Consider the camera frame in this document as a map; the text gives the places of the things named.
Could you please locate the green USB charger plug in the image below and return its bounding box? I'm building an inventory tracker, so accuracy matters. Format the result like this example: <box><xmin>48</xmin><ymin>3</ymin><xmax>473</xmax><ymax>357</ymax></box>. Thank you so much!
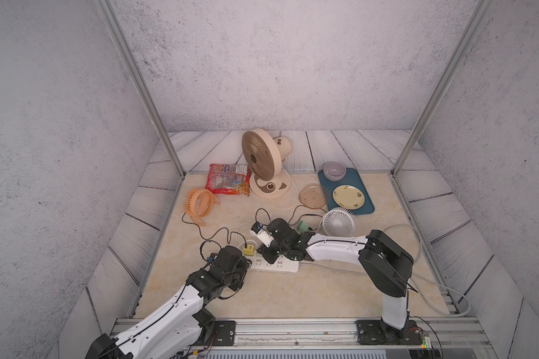
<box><xmin>296</xmin><ymin>221</ymin><xmax>311</xmax><ymax>233</ymax></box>

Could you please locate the yellow USB charger plug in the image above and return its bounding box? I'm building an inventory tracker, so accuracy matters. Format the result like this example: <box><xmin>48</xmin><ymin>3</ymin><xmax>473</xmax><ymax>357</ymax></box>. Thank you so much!
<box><xmin>243</xmin><ymin>244</ymin><xmax>255</xmax><ymax>257</ymax></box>

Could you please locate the white power strip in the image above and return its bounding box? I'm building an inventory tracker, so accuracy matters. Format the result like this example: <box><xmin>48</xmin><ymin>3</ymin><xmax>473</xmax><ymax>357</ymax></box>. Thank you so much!
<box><xmin>251</xmin><ymin>254</ymin><xmax>299</xmax><ymax>274</ymax></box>

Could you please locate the black cable of white fan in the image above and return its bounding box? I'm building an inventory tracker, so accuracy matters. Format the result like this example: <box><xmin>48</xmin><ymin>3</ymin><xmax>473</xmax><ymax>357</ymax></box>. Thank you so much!
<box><xmin>254</xmin><ymin>204</ymin><xmax>329</xmax><ymax>234</ymax></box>

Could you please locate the amber glass plate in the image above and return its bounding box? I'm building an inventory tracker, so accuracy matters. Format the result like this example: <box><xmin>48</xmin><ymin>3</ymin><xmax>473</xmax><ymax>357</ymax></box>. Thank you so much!
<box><xmin>299</xmin><ymin>183</ymin><xmax>331</xmax><ymax>209</ymax></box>

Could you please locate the white desk fan cable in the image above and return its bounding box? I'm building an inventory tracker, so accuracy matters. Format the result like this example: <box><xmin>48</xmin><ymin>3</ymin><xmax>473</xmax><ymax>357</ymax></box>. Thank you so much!
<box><xmin>233</xmin><ymin>167</ymin><xmax>306</xmax><ymax>252</ymax></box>

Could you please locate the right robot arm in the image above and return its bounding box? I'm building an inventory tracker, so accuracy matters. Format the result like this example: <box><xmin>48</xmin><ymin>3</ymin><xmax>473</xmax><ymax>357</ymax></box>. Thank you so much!
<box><xmin>250</xmin><ymin>218</ymin><xmax>414</xmax><ymax>340</ymax></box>

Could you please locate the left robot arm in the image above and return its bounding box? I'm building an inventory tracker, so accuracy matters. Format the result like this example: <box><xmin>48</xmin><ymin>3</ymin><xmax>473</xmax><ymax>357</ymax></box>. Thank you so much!
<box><xmin>85</xmin><ymin>245</ymin><xmax>252</xmax><ymax>358</ymax></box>

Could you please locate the white small USB fan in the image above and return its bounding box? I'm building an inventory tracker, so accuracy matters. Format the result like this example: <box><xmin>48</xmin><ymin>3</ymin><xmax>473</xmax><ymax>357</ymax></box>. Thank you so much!
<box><xmin>321</xmin><ymin>207</ymin><xmax>356</xmax><ymax>237</ymax></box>

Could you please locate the orange small USB fan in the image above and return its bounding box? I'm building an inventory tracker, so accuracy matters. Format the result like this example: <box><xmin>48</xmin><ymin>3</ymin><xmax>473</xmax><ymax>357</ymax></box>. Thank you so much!
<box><xmin>184</xmin><ymin>188</ymin><xmax>220</xmax><ymax>227</ymax></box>

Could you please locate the beige desk fan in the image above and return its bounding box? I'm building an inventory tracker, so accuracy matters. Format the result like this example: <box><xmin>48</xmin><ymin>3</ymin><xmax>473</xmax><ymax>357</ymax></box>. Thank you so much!
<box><xmin>242</xmin><ymin>129</ymin><xmax>292</xmax><ymax>199</ymax></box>

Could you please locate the yellow plate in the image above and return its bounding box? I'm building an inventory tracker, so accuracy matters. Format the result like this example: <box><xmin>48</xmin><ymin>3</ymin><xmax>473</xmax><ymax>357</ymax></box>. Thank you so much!
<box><xmin>332</xmin><ymin>185</ymin><xmax>365</xmax><ymax>210</ymax></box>

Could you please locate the purple bowl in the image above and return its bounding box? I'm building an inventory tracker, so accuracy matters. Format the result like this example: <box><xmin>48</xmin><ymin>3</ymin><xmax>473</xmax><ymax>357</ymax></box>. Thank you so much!
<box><xmin>323</xmin><ymin>161</ymin><xmax>347</xmax><ymax>182</ymax></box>

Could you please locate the red snack bag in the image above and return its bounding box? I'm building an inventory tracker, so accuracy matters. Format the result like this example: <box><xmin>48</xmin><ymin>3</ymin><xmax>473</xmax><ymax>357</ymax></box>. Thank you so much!
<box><xmin>206</xmin><ymin>164</ymin><xmax>251</xmax><ymax>196</ymax></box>

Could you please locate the teal tray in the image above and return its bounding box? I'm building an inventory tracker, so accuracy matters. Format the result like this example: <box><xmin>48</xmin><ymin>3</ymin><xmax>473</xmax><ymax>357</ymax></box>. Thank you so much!
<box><xmin>318</xmin><ymin>168</ymin><xmax>375</xmax><ymax>215</ymax></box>

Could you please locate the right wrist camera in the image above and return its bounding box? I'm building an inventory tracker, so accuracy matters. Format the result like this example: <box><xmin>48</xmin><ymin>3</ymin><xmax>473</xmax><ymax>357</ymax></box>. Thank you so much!
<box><xmin>250</xmin><ymin>221</ymin><xmax>273</xmax><ymax>248</ymax></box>

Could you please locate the black cable of orange fan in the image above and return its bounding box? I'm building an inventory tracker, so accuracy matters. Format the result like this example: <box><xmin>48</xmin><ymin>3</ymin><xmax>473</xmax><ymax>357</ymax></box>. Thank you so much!
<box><xmin>181</xmin><ymin>212</ymin><xmax>249</xmax><ymax>263</ymax></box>

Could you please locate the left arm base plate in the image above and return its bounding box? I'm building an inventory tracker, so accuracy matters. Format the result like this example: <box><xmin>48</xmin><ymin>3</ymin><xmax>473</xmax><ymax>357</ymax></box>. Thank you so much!
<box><xmin>194</xmin><ymin>320</ymin><xmax>237</xmax><ymax>346</ymax></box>

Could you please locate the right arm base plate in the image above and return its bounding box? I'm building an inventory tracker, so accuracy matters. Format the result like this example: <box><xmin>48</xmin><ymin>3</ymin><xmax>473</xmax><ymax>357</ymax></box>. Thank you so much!
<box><xmin>355</xmin><ymin>320</ymin><xmax>425</xmax><ymax>346</ymax></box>

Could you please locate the front aluminium rail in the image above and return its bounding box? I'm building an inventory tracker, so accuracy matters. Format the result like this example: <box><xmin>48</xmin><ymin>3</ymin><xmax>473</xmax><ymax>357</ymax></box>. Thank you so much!
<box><xmin>99</xmin><ymin>317</ymin><xmax>499</xmax><ymax>359</ymax></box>

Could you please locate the white power strip cord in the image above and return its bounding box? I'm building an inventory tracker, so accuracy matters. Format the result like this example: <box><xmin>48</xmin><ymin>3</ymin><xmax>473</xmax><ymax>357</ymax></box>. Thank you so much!
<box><xmin>298</xmin><ymin>223</ymin><xmax>473</xmax><ymax>318</ymax></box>

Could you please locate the left aluminium frame post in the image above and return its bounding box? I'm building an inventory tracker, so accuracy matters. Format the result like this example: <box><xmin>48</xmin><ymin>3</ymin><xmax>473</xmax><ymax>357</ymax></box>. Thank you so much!
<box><xmin>94</xmin><ymin>0</ymin><xmax>186</xmax><ymax>177</ymax></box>

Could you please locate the aluminium frame post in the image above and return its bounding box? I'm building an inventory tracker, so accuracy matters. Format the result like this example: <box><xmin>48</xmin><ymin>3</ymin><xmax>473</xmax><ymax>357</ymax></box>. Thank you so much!
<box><xmin>94</xmin><ymin>0</ymin><xmax>186</xmax><ymax>177</ymax></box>
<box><xmin>391</xmin><ymin>0</ymin><xmax>495</xmax><ymax>177</ymax></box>

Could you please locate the right aluminium frame post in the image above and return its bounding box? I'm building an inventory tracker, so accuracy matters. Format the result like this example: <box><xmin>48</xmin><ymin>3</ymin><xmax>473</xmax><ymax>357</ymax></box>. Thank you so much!
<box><xmin>391</xmin><ymin>0</ymin><xmax>495</xmax><ymax>177</ymax></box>

